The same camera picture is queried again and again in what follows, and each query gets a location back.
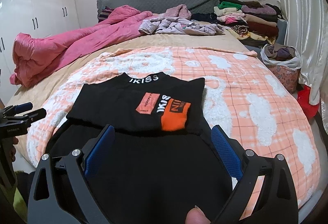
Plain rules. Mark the person's right hand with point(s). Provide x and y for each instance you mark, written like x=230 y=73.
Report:
x=196 y=216

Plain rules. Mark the white wardrobe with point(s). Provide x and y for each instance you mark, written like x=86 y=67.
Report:
x=40 y=19

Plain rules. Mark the pink satin comforter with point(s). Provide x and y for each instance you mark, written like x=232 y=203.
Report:
x=37 y=58

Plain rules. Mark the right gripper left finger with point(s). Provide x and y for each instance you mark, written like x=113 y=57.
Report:
x=60 y=192

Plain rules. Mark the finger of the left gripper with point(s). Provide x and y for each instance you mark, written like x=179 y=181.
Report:
x=16 y=109
x=30 y=117

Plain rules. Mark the black orange knit sweater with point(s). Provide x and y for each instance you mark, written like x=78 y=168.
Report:
x=161 y=163

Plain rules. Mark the stack of folded clothes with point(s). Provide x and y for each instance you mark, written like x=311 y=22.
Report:
x=253 y=23

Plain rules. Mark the striped dark pillow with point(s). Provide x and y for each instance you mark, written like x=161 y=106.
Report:
x=105 y=13

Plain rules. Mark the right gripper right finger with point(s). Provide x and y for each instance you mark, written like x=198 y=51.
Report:
x=264 y=192

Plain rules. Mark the peach white plush blanket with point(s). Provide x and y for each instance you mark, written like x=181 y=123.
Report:
x=241 y=95

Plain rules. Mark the beige fleece bed sheet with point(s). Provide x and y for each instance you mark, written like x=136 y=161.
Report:
x=39 y=93

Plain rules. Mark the red plastic bag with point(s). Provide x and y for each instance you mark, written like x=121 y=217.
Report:
x=303 y=98

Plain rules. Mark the lilac crumpled garment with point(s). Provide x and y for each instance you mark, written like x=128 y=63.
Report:
x=179 y=26

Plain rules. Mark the bag of clothes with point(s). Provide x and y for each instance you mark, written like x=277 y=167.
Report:
x=284 y=62

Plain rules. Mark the mauve fuzzy garment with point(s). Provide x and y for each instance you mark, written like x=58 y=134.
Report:
x=178 y=11

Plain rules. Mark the white satin curtain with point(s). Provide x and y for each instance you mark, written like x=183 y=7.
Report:
x=307 y=32

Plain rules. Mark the person's left hand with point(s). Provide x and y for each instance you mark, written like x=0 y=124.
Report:
x=9 y=148

